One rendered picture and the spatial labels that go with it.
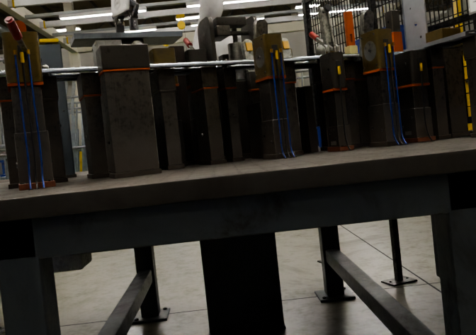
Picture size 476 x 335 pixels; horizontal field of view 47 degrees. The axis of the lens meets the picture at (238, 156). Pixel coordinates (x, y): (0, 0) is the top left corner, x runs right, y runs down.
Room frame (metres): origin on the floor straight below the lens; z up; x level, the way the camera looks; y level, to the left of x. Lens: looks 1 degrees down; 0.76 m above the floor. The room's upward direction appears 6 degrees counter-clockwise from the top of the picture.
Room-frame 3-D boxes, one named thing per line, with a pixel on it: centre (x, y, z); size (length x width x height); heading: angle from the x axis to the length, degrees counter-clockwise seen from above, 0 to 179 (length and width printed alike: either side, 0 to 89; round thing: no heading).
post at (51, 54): (1.82, 0.58, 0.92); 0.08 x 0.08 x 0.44; 22
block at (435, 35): (1.85, -0.73, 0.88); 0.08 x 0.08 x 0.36; 22
